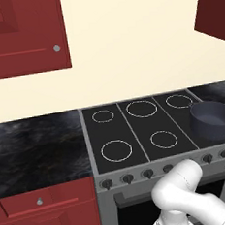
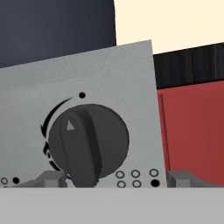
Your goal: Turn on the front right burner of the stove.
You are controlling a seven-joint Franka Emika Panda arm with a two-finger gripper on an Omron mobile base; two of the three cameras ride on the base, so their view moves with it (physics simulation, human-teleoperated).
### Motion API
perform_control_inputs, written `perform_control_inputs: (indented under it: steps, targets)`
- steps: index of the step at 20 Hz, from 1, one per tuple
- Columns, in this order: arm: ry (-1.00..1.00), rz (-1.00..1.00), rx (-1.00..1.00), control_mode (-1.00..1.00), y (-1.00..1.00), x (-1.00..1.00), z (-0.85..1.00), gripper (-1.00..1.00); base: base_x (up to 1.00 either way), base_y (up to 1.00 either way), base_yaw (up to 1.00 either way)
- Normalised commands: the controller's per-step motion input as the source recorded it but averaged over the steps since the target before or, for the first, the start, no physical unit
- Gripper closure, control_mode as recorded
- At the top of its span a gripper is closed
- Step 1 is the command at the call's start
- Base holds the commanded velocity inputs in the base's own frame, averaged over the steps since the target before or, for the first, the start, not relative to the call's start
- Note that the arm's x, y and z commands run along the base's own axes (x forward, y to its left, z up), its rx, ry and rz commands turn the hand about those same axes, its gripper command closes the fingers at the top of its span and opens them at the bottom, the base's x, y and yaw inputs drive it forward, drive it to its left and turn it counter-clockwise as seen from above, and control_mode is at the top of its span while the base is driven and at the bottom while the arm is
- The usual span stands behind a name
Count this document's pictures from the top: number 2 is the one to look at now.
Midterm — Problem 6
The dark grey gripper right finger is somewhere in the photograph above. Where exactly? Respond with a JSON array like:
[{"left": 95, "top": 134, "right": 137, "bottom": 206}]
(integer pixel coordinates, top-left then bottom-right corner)
[{"left": 165, "top": 170, "right": 222, "bottom": 189}]

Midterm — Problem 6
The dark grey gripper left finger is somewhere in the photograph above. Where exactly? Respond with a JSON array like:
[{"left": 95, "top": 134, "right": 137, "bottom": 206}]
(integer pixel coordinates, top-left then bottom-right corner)
[{"left": 11, "top": 170, "right": 68, "bottom": 189}]

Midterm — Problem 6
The black stove knob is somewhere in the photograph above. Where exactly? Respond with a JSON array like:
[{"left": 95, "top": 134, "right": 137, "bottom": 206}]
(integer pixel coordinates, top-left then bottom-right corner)
[{"left": 47, "top": 103, "right": 130, "bottom": 188}]

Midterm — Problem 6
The grey stove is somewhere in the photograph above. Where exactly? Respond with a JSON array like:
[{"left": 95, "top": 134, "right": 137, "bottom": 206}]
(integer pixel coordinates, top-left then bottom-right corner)
[{"left": 0, "top": 0, "right": 168, "bottom": 189}]

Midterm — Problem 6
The red cupboard front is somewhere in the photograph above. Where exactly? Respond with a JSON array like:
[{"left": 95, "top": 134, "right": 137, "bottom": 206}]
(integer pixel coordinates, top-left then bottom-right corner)
[{"left": 157, "top": 80, "right": 224, "bottom": 188}]

